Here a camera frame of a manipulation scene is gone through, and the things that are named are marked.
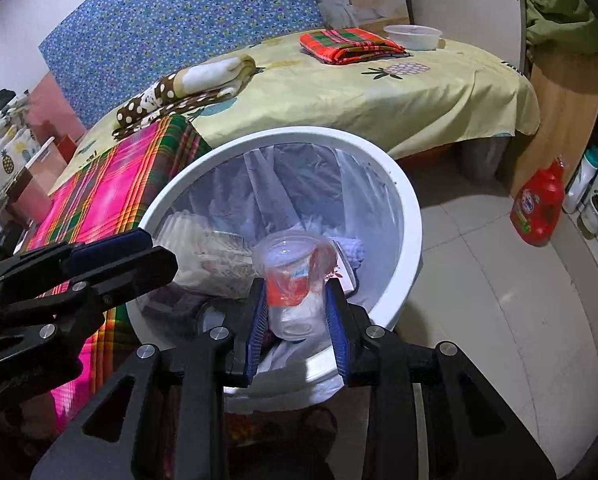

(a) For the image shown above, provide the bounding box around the lavender fluffy cloth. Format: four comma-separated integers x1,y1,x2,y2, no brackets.
329,237,367,271

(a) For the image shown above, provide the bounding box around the white plastic bowl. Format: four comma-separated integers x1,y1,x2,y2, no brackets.
383,24,441,52

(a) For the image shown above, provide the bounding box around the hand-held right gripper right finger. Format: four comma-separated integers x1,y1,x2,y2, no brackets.
325,278,550,480

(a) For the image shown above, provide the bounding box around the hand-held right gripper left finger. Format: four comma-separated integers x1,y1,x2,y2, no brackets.
29,277,270,480

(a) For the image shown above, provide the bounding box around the brown polka dot blanket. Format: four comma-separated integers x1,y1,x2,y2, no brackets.
113,55,257,138

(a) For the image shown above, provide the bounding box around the red detergent bottle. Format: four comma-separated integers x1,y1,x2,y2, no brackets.
510,157,566,247

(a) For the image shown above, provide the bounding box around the clear plastic bin liner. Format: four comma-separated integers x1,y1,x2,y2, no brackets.
144,145,405,413

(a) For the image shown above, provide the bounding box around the green blanket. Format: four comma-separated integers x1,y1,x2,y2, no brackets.
499,0,598,56

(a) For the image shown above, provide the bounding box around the clear plastic cup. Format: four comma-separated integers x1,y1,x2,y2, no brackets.
253,232,339,343

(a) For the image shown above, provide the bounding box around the folded red plaid cloth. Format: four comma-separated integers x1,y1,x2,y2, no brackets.
299,28,409,66

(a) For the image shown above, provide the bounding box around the yellow pineapple print bedsheet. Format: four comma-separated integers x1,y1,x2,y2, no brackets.
49,35,542,196

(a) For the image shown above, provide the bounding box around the white panel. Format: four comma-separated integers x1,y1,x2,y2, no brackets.
408,0,527,71

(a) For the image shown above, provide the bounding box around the white bottle with green cap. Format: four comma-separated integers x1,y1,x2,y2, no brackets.
561,146,598,215

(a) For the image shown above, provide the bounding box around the small potted plant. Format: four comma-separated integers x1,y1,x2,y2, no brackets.
576,162,598,240

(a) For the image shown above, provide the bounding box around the wooden board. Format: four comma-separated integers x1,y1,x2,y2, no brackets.
496,50,598,196

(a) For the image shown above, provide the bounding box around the black case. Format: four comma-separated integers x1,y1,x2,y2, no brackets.
0,225,27,261

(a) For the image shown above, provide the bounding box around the red and white carton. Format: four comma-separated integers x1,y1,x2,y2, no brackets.
329,240,361,295

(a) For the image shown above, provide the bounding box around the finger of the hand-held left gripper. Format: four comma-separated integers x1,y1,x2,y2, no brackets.
0,229,152,284
0,246,179,371

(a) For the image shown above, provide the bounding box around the blue floral headboard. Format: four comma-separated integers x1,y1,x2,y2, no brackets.
38,0,325,128

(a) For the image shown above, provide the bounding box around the pineapple print bag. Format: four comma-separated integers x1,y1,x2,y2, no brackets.
0,92,42,211

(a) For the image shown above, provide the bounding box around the white round trash can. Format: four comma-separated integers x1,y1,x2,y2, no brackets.
124,127,424,386

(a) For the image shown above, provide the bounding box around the pink plaid tablecloth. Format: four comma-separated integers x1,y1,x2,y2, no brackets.
26,115,212,431

